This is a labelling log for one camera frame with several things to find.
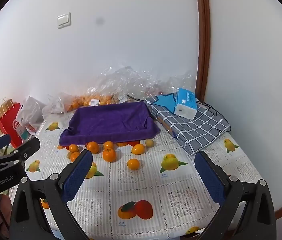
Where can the purple towel-lined tray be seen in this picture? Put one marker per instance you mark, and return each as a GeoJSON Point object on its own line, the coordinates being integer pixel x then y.
{"type": "Point", "coordinates": [111, 123]}

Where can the red paper shopping bag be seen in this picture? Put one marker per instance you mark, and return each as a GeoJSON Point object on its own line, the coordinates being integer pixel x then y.
{"type": "Point", "coordinates": [9, 122]}

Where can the clear plastic bag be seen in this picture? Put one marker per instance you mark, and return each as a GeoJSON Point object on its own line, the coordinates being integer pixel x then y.
{"type": "Point", "coordinates": [53, 106]}

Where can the crumpled clear plastic bags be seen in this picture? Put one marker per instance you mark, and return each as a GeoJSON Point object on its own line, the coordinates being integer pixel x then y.
{"type": "Point", "coordinates": [136, 80]}

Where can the brown wooden door frame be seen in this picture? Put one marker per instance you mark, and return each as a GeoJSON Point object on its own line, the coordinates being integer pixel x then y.
{"type": "Point", "coordinates": [204, 42]}

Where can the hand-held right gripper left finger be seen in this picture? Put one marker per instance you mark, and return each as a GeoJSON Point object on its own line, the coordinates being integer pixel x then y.
{"type": "Point", "coordinates": [77, 175]}

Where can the cluster of loose mandarins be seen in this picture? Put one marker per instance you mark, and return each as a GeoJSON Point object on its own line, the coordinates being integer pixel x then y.
{"type": "Point", "coordinates": [109, 155]}

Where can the fruit-printed tablecloth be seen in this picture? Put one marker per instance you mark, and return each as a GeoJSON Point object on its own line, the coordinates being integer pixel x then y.
{"type": "Point", "coordinates": [131, 185]}

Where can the blue white tissue pack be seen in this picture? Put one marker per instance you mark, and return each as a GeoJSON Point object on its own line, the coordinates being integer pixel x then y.
{"type": "Point", "coordinates": [186, 103]}

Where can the white plastic bag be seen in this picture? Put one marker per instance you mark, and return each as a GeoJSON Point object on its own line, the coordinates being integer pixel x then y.
{"type": "Point", "coordinates": [32, 112]}

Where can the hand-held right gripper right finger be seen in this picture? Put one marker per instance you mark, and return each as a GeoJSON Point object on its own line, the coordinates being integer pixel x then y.
{"type": "Point", "coordinates": [209, 177]}

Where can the grey checked cloth bag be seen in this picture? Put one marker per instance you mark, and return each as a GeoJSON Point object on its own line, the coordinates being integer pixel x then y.
{"type": "Point", "coordinates": [196, 130]}

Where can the white light switch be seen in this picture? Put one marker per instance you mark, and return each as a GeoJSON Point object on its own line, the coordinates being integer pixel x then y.
{"type": "Point", "coordinates": [64, 20]}

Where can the clear bag of mandarins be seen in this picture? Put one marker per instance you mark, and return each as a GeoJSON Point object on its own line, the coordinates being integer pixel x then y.
{"type": "Point", "coordinates": [93, 101]}

